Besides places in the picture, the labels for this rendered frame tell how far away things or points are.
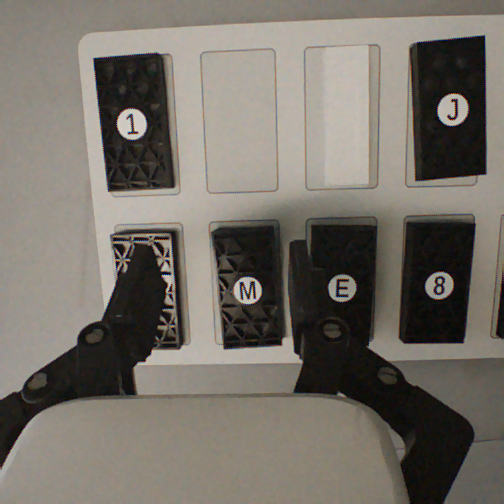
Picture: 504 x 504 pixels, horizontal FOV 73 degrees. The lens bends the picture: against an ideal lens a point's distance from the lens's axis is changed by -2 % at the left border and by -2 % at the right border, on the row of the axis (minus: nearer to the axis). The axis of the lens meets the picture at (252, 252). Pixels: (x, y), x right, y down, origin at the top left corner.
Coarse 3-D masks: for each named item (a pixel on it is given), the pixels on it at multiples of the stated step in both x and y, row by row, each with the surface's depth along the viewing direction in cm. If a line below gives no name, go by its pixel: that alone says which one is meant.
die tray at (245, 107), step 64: (192, 64) 26; (256, 64) 26; (320, 64) 26; (384, 64) 25; (192, 128) 27; (256, 128) 26; (320, 128) 26; (384, 128) 26; (128, 192) 28; (192, 192) 27; (256, 192) 27; (320, 192) 27; (384, 192) 27; (448, 192) 27; (192, 256) 28; (384, 256) 28; (192, 320) 29; (384, 320) 29
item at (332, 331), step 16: (320, 320) 12; (336, 320) 12; (320, 336) 11; (336, 336) 11; (320, 352) 11; (336, 352) 11; (304, 368) 10; (320, 368) 10; (336, 368) 10; (304, 384) 10; (320, 384) 10; (336, 384) 10
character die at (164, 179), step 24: (96, 72) 25; (120, 72) 25; (144, 72) 25; (120, 96) 26; (144, 96) 25; (120, 120) 26; (144, 120) 25; (120, 144) 26; (144, 144) 26; (168, 144) 26; (120, 168) 26; (144, 168) 27; (168, 168) 26
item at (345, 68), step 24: (336, 48) 24; (360, 48) 24; (336, 72) 25; (360, 72) 24; (336, 96) 25; (360, 96) 25; (336, 120) 25; (360, 120) 25; (336, 144) 25; (360, 144) 25; (336, 168) 26; (360, 168) 26
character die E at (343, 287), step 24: (312, 240) 27; (336, 240) 27; (360, 240) 27; (312, 264) 27; (336, 264) 27; (360, 264) 28; (336, 288) 27; (360, 288) 27; (336, 312) 28; (360, 312) 28; (360, 336) 28
